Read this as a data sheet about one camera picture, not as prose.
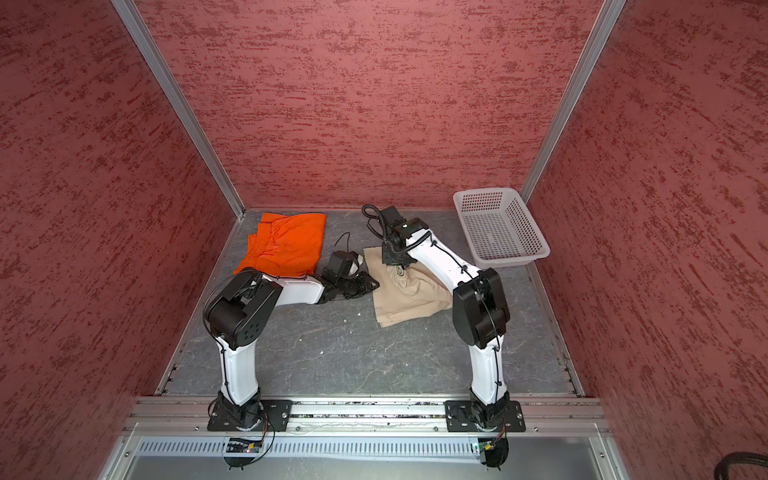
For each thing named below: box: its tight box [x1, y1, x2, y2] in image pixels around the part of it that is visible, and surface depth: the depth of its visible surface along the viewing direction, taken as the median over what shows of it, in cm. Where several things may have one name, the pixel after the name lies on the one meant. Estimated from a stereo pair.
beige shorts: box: [363, 247, 453, 328], surface depth 92 cm
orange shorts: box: [234, 213, 327, 277], surface depth 111 cm
